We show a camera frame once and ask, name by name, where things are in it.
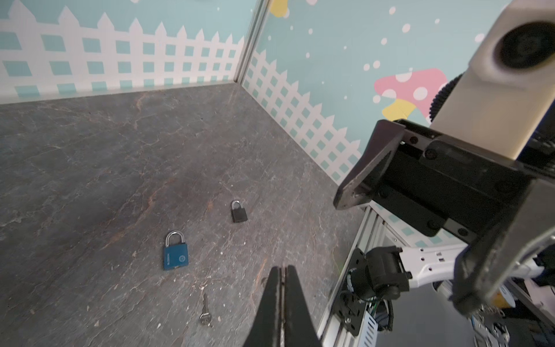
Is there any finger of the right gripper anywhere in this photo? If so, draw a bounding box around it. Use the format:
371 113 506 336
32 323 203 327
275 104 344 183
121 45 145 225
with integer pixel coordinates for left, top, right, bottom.
452 179 554 315
333 120 406 211

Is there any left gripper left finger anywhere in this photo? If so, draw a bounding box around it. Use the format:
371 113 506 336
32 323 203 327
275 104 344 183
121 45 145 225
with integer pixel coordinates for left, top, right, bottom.
244 267 282 347

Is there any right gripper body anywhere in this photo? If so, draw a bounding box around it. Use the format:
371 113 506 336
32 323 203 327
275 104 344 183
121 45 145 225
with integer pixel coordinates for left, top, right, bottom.
372 120 554 243

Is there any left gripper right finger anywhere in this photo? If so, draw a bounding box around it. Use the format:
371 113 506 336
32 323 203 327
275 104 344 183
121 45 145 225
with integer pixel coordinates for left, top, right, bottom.
283 265 322 347

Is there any silver key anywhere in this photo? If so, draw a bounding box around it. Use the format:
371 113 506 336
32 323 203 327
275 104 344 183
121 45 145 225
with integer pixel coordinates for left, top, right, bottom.
199 292 212 326

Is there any blue padlock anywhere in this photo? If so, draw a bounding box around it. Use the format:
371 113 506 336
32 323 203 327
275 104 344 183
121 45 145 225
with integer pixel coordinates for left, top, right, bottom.
163 231 189 270

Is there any black padlock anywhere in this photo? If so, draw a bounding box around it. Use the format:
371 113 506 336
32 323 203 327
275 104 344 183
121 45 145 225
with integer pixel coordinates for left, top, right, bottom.
231 200 248 224

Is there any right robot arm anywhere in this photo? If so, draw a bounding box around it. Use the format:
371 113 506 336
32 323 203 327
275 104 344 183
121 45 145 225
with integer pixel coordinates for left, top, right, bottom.
334 120 554 316

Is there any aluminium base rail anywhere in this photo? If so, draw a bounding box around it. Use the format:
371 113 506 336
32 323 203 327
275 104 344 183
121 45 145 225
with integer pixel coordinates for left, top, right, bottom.
316 203 555 347

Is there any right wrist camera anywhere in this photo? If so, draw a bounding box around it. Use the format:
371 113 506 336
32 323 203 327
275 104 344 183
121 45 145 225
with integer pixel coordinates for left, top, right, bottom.
431 1 554 160

